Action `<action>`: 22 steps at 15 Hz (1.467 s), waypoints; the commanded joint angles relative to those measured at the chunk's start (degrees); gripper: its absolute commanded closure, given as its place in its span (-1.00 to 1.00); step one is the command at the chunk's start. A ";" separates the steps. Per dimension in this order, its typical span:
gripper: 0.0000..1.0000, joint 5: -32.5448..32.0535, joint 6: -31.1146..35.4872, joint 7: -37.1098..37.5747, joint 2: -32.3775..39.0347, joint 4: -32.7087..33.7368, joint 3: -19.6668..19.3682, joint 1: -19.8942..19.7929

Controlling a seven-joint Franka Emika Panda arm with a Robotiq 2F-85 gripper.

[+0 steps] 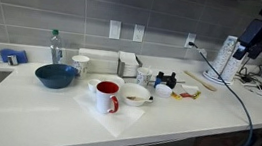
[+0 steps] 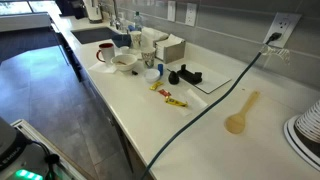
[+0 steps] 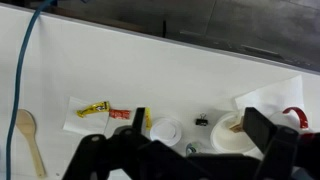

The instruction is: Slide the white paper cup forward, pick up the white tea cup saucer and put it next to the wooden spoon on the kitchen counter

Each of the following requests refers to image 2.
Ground spoon with black handle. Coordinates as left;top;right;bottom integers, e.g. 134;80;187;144
115;59;139;76

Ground long yellow packet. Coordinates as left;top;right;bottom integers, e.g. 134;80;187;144
164;96;189;108

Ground black base cable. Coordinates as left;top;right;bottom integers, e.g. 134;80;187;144
31;139;62;180

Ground clear plastic wrapper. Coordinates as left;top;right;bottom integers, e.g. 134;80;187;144
168;88;209;117

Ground white plate dark rim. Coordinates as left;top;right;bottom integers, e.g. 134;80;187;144
283;114;320;172

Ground black power plug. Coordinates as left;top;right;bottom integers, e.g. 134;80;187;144
264;31;283;45

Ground clear plastic wall hook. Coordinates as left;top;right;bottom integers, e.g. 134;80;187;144
260;44;291;66

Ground white rectangular board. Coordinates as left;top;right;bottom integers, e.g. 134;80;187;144
166;60;232;95

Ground wooden spoon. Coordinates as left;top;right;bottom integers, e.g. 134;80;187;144
223;90;261;135

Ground white wall outlet with plug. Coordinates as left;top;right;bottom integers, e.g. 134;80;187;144
262;12;303;49

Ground grey robot base green light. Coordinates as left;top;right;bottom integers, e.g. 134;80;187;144
0;116;64;180

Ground dark kitchen sink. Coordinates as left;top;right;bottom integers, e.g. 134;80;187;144
70;26;119;45

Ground small white tea cup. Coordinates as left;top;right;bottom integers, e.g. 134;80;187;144
119;45;131;55

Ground black round object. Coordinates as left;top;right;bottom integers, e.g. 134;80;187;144
167;69;180;85

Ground black countertop appliance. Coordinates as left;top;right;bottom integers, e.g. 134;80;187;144
54;0;88;19

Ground teal power cable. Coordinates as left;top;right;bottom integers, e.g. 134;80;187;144
139;49;268;180

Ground white window ledge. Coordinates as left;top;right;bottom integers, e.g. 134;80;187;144
0;12;53;33

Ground dark counter cabinet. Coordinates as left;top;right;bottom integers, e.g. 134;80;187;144
49;19;156;180

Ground metal faucet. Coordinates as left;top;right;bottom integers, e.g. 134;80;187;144
111;0;123;30

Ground white napkins stack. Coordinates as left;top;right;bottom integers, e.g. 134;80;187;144
155;33;185;48

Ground white box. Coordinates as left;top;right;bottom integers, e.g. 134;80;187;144
153;39;187;65

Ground patterned white paper cup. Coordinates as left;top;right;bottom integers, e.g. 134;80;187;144
140;46;157;69
129;30;143;50

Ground red packet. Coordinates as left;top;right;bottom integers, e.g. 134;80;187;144
157;88;172;98

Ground white metal cart frame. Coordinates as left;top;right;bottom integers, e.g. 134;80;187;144
10;119;88;180

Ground white ceramic bowl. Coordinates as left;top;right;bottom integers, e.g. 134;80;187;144
110;53;138;72

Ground white mug red inside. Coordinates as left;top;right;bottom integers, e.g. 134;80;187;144
96;42;116;65

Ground folded white paper towels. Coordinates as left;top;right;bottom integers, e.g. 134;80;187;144
141;27;169;48

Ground white wall switch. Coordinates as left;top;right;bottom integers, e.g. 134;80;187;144
166;0;177;23

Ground black plastic holder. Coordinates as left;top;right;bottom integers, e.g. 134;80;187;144
176;63;203;85

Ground white kettle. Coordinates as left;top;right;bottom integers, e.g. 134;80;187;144
83;0;104;24

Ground small yellow packet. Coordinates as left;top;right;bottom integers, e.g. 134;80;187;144
149;80;165;91

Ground clear water bottle green cap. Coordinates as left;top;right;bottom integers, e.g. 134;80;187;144
133;11;144;32

